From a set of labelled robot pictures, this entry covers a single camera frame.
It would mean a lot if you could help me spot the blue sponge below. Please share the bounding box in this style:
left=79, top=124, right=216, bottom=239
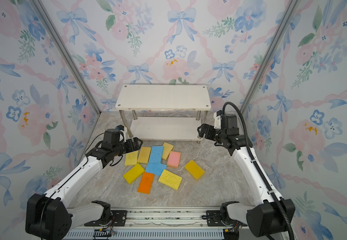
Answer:
left=148, top=146, right=164, bottom=164
left=145, top=163, right=167, bottom=176

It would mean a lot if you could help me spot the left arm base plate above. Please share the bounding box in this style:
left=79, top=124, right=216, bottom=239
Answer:
left=84, top=210, right=127, bottom=227

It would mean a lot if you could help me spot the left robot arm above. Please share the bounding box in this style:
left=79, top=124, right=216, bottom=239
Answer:
left=25, top=126, right=143, bottom=240

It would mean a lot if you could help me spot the yellow porous sponge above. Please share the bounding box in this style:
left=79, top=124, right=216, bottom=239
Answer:
left=158, top=170, right=182, bottom=190

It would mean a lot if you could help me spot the small tan sponge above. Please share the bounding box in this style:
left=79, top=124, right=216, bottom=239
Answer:
left=162, top=142, right=174, bottom=161

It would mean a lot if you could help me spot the left aluminium corner post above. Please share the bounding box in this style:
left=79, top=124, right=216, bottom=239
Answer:
left=29, top=0, right=101, bottom=115

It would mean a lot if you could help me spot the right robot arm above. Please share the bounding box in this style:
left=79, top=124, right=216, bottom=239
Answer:
left=197, top=111, right=296, bottom=240

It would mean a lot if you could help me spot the bright yellow sponge left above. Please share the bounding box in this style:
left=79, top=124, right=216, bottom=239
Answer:
left=123, top=163, right=145, bottom=185

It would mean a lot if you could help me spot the white two-tier shelf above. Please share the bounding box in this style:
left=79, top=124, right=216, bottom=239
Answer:
left=115, top=85, right=211, bottom=142

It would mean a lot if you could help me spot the orange sponge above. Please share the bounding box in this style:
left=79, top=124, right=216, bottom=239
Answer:
left=137, top=172, right=155, bottom=194

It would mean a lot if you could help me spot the aluminium corner post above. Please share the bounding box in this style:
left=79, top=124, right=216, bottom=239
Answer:
left=29, top=0, right=101, bottom=115
left=241, top=0, right=299, bottom=114

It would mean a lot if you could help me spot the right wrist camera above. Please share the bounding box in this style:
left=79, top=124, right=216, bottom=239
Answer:
left=213, top=110, right=222, bottom=129

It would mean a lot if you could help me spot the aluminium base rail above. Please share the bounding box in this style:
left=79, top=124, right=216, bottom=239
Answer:
left=32, top=205, right=297, bottom=240

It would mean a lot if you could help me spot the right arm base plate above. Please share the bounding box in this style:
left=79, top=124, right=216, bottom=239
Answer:
left=205, top=209, right=248, bottom=228

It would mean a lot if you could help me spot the pink sponge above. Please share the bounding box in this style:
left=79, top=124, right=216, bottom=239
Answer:
left=167, top=151, right=181, bottom=169

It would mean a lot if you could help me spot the tan yellow sponge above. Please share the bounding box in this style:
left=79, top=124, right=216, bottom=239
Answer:
left=137, top=147, right=152, bottom=164

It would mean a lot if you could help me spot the right aluminium corner post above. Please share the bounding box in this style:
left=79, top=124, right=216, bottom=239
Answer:
left=241, top=0, right=299, bottom=114

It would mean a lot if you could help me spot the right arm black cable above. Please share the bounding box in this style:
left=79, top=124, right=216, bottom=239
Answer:
left=222, top=101, right=295, bottom=240

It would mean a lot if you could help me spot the pale yellow sponge far left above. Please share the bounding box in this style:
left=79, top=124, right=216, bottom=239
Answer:
left=124, top=151, right=138, bottom=166

